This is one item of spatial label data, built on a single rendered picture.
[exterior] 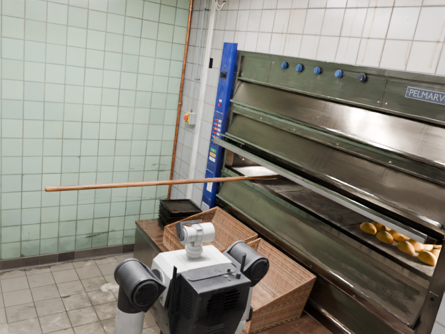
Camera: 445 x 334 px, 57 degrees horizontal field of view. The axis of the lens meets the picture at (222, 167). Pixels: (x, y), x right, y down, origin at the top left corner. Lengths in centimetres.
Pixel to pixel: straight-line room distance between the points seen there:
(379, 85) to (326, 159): 52
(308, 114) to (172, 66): 174
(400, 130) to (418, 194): 32
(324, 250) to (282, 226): 38
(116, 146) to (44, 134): 63
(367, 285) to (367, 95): 101
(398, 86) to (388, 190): 52
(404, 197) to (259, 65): 144
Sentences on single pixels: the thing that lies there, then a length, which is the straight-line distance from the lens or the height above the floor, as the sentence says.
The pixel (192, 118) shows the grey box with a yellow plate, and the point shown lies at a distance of 370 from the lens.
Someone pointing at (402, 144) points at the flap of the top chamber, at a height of 176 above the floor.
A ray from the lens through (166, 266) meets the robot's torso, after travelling 139.
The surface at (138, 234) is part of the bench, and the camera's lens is 359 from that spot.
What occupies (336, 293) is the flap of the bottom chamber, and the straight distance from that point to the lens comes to 259.
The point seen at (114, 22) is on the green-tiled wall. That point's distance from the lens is 372.
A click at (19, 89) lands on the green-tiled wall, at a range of 360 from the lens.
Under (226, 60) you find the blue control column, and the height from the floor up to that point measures 201.
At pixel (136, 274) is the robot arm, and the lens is 131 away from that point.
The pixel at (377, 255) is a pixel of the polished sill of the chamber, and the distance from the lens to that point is 232.
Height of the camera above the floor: 204
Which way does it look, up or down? 15 degrees down
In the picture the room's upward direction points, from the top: 9 degrees clockwise
